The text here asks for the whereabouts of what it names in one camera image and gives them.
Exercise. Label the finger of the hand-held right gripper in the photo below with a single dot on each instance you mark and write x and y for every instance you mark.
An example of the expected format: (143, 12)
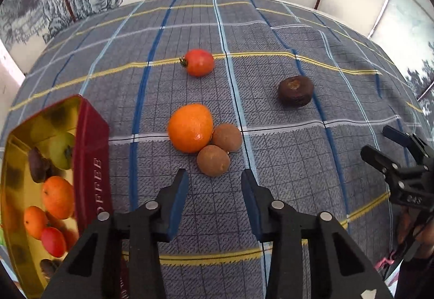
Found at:
(376, 156)
(396, 136)

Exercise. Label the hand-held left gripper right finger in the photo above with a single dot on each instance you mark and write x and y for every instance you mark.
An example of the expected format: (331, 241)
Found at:
(251, 207)

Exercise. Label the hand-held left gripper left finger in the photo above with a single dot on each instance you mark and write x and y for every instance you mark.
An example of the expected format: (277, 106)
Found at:
(178, 204)

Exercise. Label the brown longan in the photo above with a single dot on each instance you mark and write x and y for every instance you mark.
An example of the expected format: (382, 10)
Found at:
(213, 161)
(228, 138)

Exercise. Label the dark brown passion fruit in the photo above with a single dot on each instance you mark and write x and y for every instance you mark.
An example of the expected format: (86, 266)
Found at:
(295, 92)
(38, 165)
(50, 268)

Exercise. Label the red and gold tin box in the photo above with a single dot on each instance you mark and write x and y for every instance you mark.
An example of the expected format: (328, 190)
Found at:
(91, 136)

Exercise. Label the large orange mandarin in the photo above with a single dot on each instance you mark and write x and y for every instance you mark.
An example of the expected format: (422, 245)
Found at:
(58, 198)

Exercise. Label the green fruit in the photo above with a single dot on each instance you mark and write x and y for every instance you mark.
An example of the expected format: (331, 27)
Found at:
(62, 150)

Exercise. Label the red fruit with stem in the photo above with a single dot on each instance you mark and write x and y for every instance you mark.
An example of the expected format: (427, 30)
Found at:
(200, 63)

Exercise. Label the person's right hand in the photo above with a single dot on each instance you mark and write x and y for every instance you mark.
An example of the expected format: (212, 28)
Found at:
(403, 231)

